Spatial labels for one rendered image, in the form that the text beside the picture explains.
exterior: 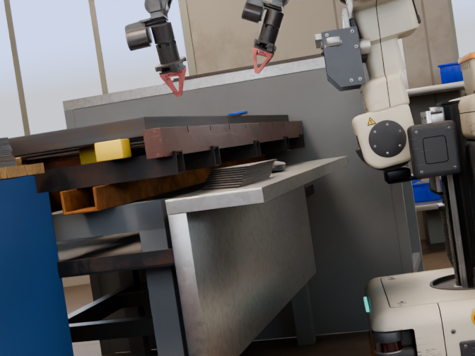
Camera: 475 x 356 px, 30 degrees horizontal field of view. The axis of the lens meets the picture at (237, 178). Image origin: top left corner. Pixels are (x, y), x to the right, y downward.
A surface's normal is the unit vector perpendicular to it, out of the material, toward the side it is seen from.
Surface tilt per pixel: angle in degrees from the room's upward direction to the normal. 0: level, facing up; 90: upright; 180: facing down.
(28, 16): 90
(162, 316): 90
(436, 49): 90
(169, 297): 90
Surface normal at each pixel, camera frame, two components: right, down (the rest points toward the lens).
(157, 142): -0.25, 0.07
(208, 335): 0.96, -0.13
